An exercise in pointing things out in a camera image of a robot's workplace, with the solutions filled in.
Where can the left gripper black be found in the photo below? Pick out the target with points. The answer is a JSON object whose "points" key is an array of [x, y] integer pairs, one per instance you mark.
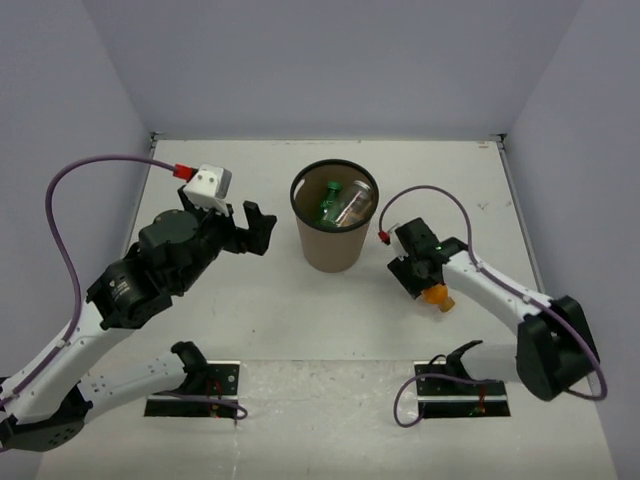
{"points": [[255, 239]]}

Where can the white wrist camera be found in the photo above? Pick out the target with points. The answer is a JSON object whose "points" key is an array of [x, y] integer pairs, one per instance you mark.
{"points": [[208, 188], [389, 237]]}

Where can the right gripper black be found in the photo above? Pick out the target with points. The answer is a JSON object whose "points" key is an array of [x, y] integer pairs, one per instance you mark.
{"points": [[413, 284]]}

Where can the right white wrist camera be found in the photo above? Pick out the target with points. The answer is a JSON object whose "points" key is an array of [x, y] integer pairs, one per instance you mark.
{"points": [[389, 237]]}

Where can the brown cardboard bin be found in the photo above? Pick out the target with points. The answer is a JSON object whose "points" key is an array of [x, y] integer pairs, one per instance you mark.
{"points": [[329, 250]]}

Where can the orange bottle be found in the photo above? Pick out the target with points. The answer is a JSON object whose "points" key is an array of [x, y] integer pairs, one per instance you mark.
{"points": [[438, 296]]}

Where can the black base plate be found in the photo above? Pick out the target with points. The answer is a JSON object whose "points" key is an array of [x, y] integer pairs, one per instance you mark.
{"points": [[439, 398], [214, 395]]}

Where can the green bottle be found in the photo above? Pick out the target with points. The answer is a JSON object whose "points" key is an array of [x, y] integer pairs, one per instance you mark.
{"points": [[333, 190]]}

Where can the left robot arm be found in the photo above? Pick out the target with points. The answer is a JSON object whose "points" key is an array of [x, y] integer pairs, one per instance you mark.
{"points": [[45, 408]]}

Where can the clear plastic bottle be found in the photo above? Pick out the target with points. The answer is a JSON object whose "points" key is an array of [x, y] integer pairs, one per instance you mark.
{"points": [[351, 205]]}

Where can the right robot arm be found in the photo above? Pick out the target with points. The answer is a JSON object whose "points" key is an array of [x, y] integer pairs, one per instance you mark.
{"points": [[553, 348]]}

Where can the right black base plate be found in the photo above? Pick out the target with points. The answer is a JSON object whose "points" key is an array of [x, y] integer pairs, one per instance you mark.
{"points": [[439, 398]]}

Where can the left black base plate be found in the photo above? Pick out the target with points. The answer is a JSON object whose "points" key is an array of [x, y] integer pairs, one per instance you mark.
{"points": [[214, 395]]}

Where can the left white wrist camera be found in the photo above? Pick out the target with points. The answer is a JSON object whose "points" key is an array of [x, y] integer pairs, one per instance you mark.
{"points": [[208, 188]]}

